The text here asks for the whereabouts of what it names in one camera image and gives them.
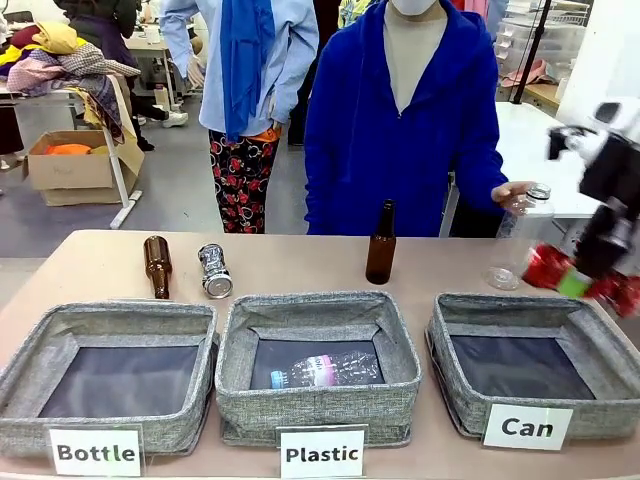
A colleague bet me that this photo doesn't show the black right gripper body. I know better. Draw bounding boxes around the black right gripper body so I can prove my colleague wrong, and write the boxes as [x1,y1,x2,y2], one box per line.
[578,135,640,207]

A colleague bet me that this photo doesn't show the person in light blue shirt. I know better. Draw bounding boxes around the person in light blue shirt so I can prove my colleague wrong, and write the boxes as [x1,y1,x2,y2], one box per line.
[158,0,321,235]

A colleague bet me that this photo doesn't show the grey fabric basket plastic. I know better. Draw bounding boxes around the grey fabric basket plastic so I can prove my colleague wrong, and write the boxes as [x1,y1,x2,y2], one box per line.
[214,291,424,449]

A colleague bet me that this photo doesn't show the red crushed can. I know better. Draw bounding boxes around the red crushed can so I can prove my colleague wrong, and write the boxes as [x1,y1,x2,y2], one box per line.
[521,241,640,319]

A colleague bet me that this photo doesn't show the white label Plastic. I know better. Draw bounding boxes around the white label Plastic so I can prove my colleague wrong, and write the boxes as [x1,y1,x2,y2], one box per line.
[278,430,365,480]

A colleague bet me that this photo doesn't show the brown glass bottle stubby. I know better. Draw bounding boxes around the brown glass bottle stubby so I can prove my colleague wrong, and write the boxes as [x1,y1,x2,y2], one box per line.
[142,234,174,301]

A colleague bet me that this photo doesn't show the grey fabric basket can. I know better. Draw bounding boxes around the grey fabric basket can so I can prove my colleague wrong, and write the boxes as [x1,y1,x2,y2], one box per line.
[424,292,640,442]

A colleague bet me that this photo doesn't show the person in dark clothes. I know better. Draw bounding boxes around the person in dark clothes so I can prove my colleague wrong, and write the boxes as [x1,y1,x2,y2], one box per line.
[52,0,157,152]

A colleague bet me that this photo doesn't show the crushed plastic bottle blue cap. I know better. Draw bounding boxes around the crushed plastic bottle blue cap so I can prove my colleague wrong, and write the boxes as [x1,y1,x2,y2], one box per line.
[269,351,385,391]

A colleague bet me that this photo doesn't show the pink cloth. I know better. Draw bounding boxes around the pink cloth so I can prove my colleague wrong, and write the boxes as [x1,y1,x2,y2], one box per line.
[498,58,557,87]

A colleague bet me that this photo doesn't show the person's left forearm blue sleeve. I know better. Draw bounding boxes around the person's left forearm blue sleeve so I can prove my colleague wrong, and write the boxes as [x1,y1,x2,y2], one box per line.
[449,94,510,202]

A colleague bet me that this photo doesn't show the white label Can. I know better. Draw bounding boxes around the white label Can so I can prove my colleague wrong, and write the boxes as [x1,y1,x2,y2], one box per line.
[481,402,575,452]

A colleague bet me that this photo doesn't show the person's left hand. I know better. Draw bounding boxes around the person's left hand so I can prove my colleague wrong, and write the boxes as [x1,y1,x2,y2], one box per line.
[490,180,536,212]

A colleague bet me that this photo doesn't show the bystander's pale hand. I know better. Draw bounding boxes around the bystander's pale hand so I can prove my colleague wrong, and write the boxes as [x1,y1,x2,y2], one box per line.
[187,52,207,90]

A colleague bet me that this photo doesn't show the clear plastic bottle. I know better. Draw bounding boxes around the clear plastic bottle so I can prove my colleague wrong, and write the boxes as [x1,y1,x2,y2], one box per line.
[483,182,557,292]

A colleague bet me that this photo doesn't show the person in blue hoodie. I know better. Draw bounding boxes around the person in blue hoodie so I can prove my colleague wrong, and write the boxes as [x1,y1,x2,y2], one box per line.
[303,0,510,238]

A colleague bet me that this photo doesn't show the clear plastic storage drawers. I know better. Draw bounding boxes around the clear plastic storage drawers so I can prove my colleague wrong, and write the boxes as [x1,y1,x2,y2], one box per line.
[493,18,587,77]

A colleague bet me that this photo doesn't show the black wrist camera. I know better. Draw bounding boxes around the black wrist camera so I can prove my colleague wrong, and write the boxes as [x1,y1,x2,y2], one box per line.
[546,124,593,163]

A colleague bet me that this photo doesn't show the orange cloth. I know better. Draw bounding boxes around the orange cloth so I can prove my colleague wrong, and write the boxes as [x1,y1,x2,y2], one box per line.
[43,142,94,157]

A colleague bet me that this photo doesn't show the brown glass bottle long neck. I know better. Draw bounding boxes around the brown glass bottle long neck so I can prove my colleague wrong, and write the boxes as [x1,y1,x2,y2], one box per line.
[365,198,398,286]

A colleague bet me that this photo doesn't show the black pole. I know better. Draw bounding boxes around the black pole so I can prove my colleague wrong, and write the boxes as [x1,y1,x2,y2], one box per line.
[511,0,554,105]

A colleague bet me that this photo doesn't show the grey fabric basket bottle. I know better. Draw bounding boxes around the grey fabric basket bottle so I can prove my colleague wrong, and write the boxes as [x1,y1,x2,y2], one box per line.
[0,298,221,459]

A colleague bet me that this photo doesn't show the silver crushed can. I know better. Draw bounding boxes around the silver crushed can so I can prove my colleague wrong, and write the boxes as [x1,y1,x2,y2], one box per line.
[197,242,235,300]

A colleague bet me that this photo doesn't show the white label Bottle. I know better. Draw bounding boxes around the white label Bottle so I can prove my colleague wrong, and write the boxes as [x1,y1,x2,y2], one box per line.
[47,427,143,478]

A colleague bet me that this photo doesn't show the pile of colourful clothes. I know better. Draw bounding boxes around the pile of colourful clothes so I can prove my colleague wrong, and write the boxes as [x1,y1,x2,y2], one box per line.
[0,20,142,97]

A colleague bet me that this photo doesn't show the white face mask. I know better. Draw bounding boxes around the white face mask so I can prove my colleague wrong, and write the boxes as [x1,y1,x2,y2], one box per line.
[388,0,442,16]

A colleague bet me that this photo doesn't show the blue scarf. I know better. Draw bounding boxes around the blue scarf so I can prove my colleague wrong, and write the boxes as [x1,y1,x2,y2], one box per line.
[219,0,277,144]

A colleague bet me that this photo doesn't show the white folding table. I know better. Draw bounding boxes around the white folding table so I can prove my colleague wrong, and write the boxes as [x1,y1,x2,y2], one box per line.
[0,73,144,230]

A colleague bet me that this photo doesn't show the cardboard box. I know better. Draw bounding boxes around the cardboard box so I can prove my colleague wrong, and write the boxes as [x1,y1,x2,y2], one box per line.
[21,128,147,208]

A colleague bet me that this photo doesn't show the white side table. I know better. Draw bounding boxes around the white side table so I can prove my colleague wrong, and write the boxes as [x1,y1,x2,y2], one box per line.
[438,101,602,238]

